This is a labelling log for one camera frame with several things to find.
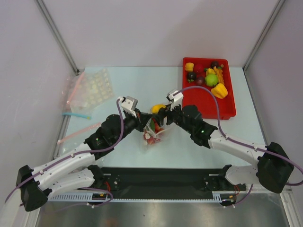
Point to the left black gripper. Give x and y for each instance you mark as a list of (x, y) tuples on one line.
[(141, 119)]

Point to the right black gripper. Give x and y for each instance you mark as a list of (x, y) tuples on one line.
[(166, 116)]

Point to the yellow lemon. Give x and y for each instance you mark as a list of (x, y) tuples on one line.
[(156, 108)]

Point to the lychee bunch with leaves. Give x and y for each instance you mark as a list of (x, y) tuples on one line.
[(153, 133)]

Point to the clear zip bag with pattern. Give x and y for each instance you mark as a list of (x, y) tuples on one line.
[(166, 134)]

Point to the purple passion fruit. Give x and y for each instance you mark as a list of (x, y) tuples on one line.
[(200, 81)]

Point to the yellow bell pepper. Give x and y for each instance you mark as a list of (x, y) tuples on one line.
[(219, 91)]

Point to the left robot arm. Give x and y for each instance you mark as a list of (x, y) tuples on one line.
[(76, 169)]

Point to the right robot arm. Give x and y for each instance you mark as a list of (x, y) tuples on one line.
[(268, 165)]

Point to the pink zip bag stack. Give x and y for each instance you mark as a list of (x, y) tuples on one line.
[(88, 91)]

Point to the blue zip bag strip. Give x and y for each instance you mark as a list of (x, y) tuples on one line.
[(76, 115)]

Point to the pink zip bag front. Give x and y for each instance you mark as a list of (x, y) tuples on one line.
[(96, 125)]

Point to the red plastic tray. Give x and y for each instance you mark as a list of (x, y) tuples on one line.
[(203, 98)]

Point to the dark mangosteen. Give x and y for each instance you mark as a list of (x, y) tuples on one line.
[(191, 77)]

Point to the green apple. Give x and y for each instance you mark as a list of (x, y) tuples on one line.
[(211, 80)]

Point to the orange small bell pepper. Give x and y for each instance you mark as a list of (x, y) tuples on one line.
[(189, 67)]

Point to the dark red plum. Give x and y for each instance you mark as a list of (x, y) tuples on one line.
[(214, 64)]

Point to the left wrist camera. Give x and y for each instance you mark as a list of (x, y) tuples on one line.
[(128, 105)]

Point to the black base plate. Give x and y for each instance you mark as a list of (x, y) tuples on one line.
[(161, 183)]

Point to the white cable duct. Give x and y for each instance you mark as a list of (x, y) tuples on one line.
[(88, 197)]

